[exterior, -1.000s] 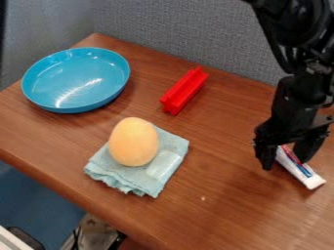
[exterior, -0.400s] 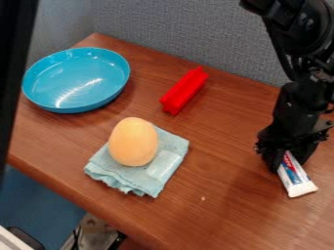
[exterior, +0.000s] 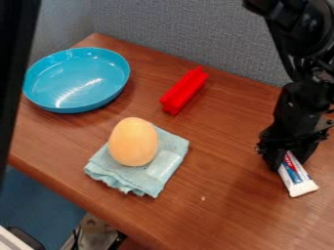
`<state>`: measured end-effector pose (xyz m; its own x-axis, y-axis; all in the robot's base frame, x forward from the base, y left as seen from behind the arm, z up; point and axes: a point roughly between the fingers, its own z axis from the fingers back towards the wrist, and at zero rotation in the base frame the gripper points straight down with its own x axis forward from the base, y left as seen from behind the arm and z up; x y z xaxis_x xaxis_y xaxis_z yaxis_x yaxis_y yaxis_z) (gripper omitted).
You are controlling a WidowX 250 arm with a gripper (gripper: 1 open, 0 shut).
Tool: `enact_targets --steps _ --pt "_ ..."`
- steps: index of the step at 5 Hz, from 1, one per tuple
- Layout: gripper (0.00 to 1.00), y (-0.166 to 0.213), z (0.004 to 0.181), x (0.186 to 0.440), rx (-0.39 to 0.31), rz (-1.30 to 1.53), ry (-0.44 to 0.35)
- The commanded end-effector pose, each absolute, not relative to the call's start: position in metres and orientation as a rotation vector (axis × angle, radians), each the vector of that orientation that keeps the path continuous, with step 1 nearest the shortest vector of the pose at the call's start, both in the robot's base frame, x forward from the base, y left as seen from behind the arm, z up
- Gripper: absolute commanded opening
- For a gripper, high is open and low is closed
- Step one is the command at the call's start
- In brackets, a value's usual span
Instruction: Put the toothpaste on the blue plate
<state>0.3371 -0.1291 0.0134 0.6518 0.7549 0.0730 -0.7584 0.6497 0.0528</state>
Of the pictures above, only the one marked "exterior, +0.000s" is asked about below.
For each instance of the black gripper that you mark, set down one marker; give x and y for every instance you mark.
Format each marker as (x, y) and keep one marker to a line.
(302, 103)

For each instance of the white toothpaste tube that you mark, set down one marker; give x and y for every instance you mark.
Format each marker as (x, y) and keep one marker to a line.
(295, 177)

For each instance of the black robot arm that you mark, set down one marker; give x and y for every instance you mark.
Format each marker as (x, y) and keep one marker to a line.
(300, 25)

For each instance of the blue plastic plate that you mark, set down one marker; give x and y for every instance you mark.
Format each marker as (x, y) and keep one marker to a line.
(76, 80)

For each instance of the clear small plastic bottle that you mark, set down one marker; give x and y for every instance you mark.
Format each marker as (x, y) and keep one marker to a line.
(163, 165)

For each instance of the red plastic block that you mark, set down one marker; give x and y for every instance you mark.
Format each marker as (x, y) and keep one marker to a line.
(181, 92)

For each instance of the light blue folded cloth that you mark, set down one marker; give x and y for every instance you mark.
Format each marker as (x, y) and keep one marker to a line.
(131, 179)

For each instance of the orange egg-shaped sponge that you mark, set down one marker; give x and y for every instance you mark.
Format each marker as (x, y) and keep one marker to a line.
(132, 142)

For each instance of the grey stand under table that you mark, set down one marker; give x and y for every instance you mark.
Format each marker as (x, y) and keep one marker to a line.
(93, 235)

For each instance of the dark foreground post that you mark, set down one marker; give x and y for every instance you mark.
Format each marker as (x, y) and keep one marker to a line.
(17, 23)

